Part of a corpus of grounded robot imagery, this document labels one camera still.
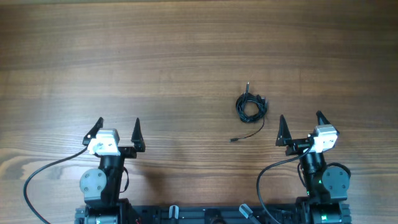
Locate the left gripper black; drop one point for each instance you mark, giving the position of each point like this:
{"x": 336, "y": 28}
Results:
{"x": 129, "y": 152}

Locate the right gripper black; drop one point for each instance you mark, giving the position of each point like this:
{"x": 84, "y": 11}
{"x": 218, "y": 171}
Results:
{"x": 285, "y": 138}

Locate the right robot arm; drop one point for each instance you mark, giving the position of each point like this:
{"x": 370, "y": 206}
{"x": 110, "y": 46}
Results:
{"x": 326, "y": 184}

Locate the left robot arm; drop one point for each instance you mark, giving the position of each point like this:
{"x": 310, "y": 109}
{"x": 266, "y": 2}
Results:
{"x": 101, "y": 186}

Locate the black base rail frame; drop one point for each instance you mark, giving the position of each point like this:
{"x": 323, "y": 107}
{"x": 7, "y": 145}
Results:
{"x": 283, "y": 213}

